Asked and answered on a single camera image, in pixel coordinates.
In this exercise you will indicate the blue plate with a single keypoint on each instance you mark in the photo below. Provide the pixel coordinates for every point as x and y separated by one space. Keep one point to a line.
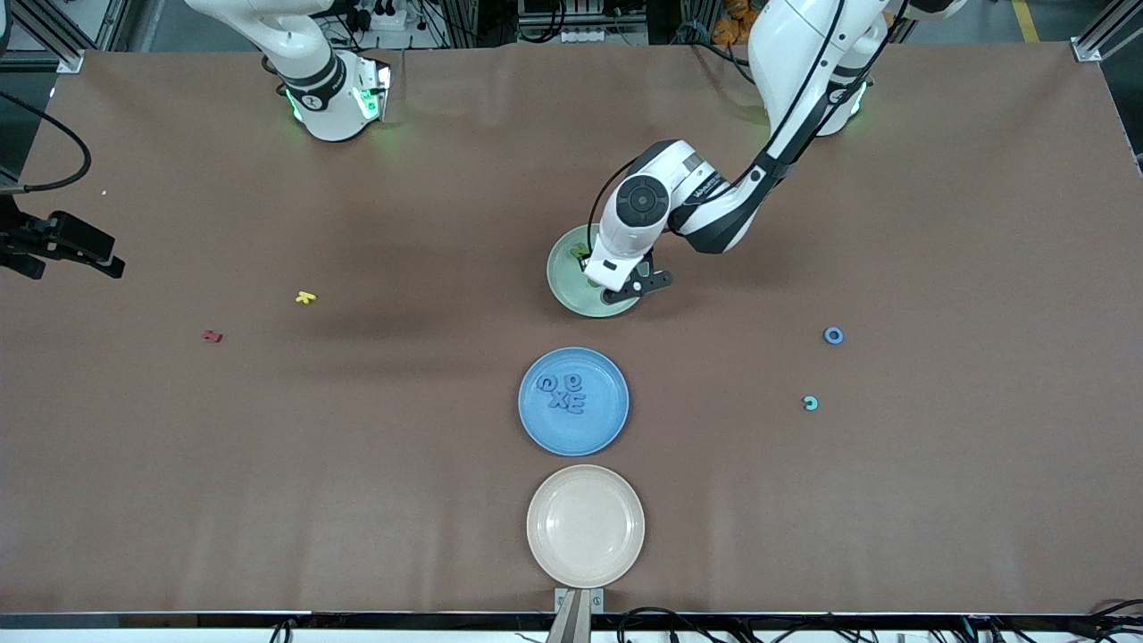
589 433

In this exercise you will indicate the yellow foam letter k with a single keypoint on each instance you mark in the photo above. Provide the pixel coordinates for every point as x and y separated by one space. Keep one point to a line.
305 297

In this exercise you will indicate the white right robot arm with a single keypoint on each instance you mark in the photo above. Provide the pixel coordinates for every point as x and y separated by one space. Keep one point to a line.
312 80

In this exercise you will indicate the white power strip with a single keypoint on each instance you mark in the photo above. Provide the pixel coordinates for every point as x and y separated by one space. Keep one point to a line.
593 36

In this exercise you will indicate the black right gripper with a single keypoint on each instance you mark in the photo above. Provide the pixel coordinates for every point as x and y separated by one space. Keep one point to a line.
29 238

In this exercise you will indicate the blue foam letter m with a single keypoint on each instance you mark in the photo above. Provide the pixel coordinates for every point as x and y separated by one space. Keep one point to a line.
570 405

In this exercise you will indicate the blue foam letter a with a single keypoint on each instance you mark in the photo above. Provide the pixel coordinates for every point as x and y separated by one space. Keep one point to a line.
577 384

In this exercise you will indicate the light green plate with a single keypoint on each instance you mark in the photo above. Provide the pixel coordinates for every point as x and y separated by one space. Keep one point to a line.
567 281

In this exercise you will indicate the blue foam letter O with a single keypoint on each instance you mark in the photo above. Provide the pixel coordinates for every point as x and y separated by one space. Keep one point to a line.
826 336

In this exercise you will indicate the beige plate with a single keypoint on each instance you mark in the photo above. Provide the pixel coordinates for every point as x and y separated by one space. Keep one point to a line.
585 526

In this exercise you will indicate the blue foam letter x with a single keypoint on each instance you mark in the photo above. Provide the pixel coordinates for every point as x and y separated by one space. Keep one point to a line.
555 400

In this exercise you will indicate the brown table cover sheet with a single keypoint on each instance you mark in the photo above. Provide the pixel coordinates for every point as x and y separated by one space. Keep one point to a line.
446 536

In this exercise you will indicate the blue foam letter c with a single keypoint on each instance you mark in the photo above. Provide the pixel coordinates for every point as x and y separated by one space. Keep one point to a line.
538 385

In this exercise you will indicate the aluminium frame bar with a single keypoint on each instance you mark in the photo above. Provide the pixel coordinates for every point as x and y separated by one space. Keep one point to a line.
1086 50
70 61

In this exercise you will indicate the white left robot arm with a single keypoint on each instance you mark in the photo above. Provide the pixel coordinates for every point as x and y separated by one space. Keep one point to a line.
795 71

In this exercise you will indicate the power strip with black plugs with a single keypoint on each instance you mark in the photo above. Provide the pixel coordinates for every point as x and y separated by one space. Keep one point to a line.
379 16

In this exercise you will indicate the grey metal bracket post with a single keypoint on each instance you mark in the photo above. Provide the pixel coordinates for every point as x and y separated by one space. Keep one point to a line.
579 600

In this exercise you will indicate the orange mesh bag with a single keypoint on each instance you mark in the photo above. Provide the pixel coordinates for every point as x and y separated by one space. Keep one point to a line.
732 22

